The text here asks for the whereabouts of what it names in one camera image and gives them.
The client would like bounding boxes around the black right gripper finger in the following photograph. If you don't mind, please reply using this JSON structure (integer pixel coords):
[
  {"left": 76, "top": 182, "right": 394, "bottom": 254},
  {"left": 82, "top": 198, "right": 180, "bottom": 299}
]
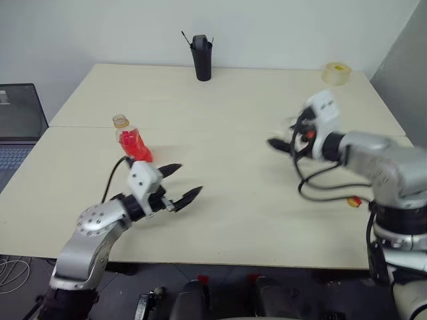
[{"left": 266, "top": 138, "right": 294, "bottom": 154}]

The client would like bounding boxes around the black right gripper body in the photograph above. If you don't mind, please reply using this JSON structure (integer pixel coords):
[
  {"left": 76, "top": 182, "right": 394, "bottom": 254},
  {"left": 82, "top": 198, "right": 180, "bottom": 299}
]
[{"left": 293, "top": 111, "right": 318, "bottom": 154}]

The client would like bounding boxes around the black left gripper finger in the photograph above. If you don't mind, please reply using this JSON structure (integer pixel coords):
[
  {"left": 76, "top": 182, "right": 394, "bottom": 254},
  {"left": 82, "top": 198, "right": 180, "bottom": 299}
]
[
  {"left": 156, "top": 163, "right": 183, "bottom": 181},
  {"left": 173, "top": 185, "right": 204, "bottom": 213}
]

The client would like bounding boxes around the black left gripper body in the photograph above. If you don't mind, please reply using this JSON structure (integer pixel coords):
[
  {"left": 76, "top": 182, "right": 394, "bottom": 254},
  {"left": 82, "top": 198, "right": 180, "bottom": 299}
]
[{"left": 146, "top": 186, "right": 177, "bottom": 217}]

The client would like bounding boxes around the red liquid plastic bottle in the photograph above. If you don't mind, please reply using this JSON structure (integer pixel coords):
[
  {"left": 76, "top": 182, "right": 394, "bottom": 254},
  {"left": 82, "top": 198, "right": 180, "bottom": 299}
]
[{"left": 111, "top": 113, "right": 154, "bottom": 163}]

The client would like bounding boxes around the translucent tape roll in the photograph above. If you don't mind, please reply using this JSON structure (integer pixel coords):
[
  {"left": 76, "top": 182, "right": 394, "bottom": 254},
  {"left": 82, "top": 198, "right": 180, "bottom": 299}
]
[{"left": 322, "top": 61, "right": 353, "bottom": 87}]

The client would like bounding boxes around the dark rounded shape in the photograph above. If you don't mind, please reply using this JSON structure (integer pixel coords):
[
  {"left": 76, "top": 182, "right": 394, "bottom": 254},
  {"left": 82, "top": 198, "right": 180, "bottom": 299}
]
[{"left": 172, "top": 279, "right": 211, "bottom": 320}]

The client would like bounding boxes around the black tapered cup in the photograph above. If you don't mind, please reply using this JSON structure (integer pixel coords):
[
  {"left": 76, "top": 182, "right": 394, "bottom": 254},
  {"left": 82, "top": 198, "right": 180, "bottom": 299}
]
[{"left": 189, "top": 34, "right": 214, "bottom": 82}]

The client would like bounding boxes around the grey laptop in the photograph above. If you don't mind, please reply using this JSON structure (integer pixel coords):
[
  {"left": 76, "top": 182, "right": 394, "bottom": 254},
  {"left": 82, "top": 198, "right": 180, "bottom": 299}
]
[{"left": 0, "top": 83, "right": 49, "bottom": 194}]

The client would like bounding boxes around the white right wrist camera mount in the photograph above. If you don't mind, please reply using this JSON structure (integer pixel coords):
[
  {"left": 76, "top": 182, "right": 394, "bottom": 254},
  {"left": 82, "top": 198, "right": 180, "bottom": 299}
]
[{"left": 305, "top": 89, "right": 342, "bottom": 159}]

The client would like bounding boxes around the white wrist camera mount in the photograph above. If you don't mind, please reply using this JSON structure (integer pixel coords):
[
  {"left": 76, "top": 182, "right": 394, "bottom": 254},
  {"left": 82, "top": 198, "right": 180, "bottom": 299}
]
[
  {"left": 305, "top": 89, "right": 342, "bottom": 159},
  {"left": 126, "top": 161, "right": 164, "bottom": 214}
]

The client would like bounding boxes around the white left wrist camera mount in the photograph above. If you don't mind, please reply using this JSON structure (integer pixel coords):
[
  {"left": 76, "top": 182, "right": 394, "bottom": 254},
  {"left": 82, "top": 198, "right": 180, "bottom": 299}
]
[{"left": 126, "top": 161, "right": 164, "bottom": 214}]

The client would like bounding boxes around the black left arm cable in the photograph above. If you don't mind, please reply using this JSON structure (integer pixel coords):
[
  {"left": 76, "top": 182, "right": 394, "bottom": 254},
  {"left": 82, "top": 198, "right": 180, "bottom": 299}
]
[{"left": 101, "top": 155, "right": 134, "bottom": 203}]

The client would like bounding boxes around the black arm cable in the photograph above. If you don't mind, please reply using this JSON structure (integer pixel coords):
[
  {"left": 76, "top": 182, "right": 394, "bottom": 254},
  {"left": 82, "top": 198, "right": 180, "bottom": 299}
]
[
  {"left": 101, "top": 155, "right": 134, "bottom": 203},
  {"left": 290, "top": 126, "right": 373, "bottom": 203}
]

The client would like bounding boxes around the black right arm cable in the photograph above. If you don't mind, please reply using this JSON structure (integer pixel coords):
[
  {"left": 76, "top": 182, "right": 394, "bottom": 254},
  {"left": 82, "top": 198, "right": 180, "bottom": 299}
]
[{"left": 290, "top": 126, "right": 373, "bottom": 203}]

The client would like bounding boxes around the white floor cable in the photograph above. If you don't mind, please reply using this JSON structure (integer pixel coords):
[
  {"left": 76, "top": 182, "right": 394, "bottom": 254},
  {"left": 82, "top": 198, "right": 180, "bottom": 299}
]
[{"left": 0, "top": 256, "right": 31, "bottom": 296}]

